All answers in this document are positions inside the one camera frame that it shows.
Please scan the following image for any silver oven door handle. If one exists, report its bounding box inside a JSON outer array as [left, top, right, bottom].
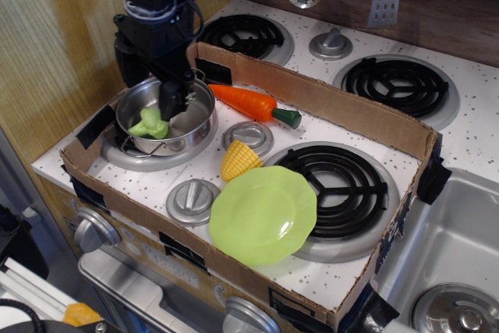
[[79, 250, 223, 332]]

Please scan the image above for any silver oven dial left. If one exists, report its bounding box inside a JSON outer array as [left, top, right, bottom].
[[73, 207, 121, 253]]

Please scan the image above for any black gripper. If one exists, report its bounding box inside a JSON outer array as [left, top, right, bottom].
[[113, 2, 195, 122]]

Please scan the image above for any yellow toy corn piece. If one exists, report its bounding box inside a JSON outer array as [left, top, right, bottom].
[[221, 140, 264, 182]]

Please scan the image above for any silver oven dial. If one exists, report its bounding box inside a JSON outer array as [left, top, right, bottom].
[[73, 207, 121, 253], [222, 296, 281, 333]]

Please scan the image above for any front right black burner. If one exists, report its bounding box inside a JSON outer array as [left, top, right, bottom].
[[266, 141, 400, 264]]

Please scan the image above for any small steel pan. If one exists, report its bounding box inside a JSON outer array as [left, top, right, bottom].
[[116, 78, 216, 158]]

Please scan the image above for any light green plastic plate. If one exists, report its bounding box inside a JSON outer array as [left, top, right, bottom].
[[209, 165, 317, 267]]

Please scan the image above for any grey toy sink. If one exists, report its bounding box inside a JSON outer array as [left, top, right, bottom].
[[376, 168, 498, 332]]

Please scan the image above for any silver oven dial right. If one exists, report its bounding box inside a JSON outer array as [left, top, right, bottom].
[[222, 296, 281, 333]]

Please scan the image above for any grey stove knob back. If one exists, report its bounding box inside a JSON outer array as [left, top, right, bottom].
[[309, 28, 353, 61]]

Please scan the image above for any hanging metal spatula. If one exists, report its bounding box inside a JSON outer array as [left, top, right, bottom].
[[368, 0, 399, 28]]

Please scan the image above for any orange object lower left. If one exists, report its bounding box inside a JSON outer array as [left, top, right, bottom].
[[62, 303, 102, 327]]

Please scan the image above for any green toy broccoli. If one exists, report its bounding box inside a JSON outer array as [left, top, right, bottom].
[[127, 108, 168, 140]]

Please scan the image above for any black cable lower left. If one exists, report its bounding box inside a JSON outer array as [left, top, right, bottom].
[[0, 298, 44, 333]]

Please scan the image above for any front left grey burner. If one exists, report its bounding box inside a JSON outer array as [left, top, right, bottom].
[[101, 115, 218, 172]]

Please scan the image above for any back left black burner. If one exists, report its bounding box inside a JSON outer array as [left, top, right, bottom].
[[197, 14, 295, 66]]

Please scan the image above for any grey stove knob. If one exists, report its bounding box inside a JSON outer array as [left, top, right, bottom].
[[165, 179, 220, 227], [309, 28, 353, 61], [222, 121, 274, 156]]

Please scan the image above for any grey stove knob front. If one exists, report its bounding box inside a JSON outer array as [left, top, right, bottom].
[[165, 179, 220, 227]]

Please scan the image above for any brown cardboard fence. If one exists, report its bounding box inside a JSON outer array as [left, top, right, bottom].
[[61, 42, 441, 329]]

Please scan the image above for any grey stove knob centre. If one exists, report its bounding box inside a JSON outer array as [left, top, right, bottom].
[[222, 121, 274, 156]]

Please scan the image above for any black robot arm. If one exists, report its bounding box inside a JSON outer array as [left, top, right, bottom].
[[113, 0, 200, 121]]

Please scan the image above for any orange toy carrot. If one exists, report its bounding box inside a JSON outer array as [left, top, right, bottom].
[[209, 83, 302, 129]]

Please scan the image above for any back right black burner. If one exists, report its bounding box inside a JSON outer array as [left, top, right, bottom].
[[332, 54, 460, 130]]

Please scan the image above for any black burner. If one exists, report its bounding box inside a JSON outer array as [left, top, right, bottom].
[[266, 141, 400, 264], [197, 14, 295, 66], [332, 54, 460, 130]]

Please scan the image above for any silver sink drain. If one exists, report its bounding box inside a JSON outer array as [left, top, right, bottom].
[[410, 283, 498, 332]]

